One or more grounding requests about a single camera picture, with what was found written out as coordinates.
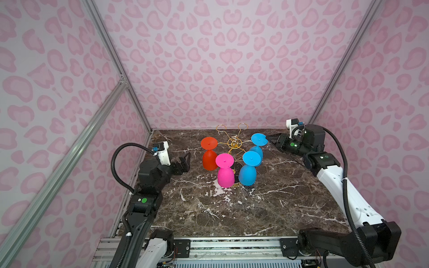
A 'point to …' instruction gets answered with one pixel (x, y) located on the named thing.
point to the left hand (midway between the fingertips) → (182, 153)
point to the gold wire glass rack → (236, 142)
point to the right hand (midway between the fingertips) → (267, 138)
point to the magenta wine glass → (225, 176)
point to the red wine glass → (209, 158)
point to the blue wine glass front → (247, 172)
